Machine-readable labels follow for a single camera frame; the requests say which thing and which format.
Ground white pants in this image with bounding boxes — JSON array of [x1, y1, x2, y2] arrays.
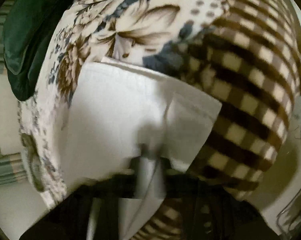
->
[[51, 56, 223, 240]]

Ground floral bed blanket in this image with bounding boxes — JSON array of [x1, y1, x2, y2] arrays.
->
[[20, 0, 301, 239]]

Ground dark green velvet blanket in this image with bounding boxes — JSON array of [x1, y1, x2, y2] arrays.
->
[[3, 0, 74, 101]]

